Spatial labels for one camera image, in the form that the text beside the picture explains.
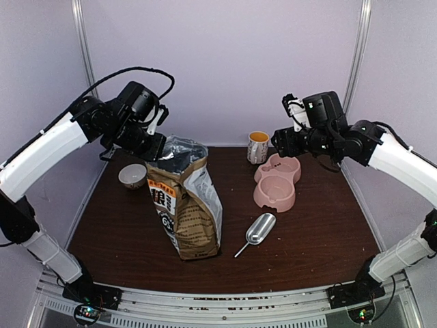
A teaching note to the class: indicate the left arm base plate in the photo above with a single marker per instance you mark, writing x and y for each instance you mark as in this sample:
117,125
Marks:
99,296

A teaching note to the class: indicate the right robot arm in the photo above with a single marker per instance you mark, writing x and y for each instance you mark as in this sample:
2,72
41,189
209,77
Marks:
373,145

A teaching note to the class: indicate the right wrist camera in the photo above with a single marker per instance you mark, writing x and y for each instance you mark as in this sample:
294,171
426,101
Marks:
316,111

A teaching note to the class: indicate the aluminium front rail frame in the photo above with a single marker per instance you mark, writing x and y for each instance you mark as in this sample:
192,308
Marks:
294,308

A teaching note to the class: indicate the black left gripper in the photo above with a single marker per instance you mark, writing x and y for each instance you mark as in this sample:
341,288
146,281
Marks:
154,150

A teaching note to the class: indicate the white ceramic bowl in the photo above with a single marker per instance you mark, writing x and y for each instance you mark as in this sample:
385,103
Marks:
133,176

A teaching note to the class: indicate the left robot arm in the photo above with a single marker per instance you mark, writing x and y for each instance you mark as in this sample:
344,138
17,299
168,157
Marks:
129,121

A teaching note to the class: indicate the floral mug yellow inside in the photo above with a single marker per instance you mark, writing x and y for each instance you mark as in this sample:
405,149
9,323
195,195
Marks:
257,150

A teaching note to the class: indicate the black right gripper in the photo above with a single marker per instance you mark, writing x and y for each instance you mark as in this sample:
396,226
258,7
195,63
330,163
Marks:
287,146

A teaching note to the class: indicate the right aluminium wall post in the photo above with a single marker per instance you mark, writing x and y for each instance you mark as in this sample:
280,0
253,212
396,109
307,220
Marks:
363,28

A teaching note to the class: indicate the aluminium wall post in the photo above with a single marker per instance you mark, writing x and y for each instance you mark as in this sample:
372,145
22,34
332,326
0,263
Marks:
79,22
363,28

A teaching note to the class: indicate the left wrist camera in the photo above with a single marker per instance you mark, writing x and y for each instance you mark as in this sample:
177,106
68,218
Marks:
159,118

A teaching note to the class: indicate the left aluminium wall post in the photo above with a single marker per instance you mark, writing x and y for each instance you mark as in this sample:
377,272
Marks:
79,22

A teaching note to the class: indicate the brown pet food bag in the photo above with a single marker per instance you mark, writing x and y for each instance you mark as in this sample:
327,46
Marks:
185,198

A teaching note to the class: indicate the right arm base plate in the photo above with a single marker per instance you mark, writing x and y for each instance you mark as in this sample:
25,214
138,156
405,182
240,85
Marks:
344,295

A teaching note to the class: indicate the pink double pet bowl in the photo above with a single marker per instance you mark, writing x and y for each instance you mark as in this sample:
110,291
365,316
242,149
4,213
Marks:
276,180

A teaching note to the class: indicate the metal food scoop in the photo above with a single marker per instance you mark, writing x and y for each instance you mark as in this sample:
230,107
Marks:
258,231

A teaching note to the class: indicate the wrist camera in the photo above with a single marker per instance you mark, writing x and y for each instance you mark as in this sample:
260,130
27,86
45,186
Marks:
159,118
316,111

